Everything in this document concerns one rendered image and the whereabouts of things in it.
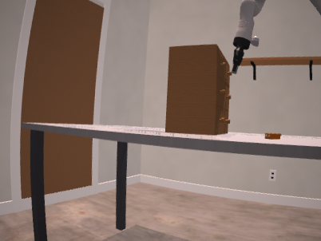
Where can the dark brown drawer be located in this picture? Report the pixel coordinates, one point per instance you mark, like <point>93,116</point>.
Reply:
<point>220,64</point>
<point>225,124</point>
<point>219,93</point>
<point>226,96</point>
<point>226,72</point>
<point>219,119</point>

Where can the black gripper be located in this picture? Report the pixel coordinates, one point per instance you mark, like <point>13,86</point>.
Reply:
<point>240,44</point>

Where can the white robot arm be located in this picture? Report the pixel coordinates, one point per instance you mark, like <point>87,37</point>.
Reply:
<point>248,8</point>

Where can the brown wooden chest of drawers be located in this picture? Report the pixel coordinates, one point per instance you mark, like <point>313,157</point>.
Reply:
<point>191,94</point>

